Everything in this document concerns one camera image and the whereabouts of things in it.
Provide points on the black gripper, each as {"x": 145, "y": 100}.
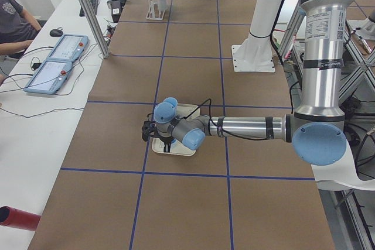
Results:
{"x": 166, "y": 139}

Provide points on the frosted white plastic cup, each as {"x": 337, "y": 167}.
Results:
{"x": 162, "y": 5}

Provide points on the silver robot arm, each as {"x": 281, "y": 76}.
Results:
{"x": 315, "y": 129}

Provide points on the light blue cup on tray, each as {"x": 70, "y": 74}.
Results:
{"x": 174, "y": 142}

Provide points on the cream plastic tray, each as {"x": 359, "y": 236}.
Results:
{"x": 182, "y": 110}

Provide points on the small grey labelled box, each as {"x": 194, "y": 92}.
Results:
{"x": 115, "y": 8}

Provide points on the upper blue teach pendant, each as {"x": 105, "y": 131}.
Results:
{"x": 69, "y": 47}

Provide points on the blue teach pendant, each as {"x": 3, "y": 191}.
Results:
{"x": 69, "y": 47}
{"x": 49, "y": 77}

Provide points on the black computer mouse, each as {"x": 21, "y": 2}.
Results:
{"x": 56, "y": 33}

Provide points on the lower blue teach pendant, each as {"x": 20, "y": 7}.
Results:
{"x": 49, "y": 77}

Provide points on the seated person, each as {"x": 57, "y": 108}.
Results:
{"x": 18, "y": 28}

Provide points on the red cylinder bottle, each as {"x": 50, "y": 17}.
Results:
{"x": 15, "y": 218}

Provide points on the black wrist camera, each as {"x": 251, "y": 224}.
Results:
{"x": 148, "y": 129}

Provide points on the white wire cup rack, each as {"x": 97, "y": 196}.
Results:
{"x": 153, "y": 13}

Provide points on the aluminium frame post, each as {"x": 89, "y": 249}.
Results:
{"x": 94, "y": 26}

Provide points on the white central pedestal column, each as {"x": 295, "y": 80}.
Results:
{"x": 255, "y": 52}

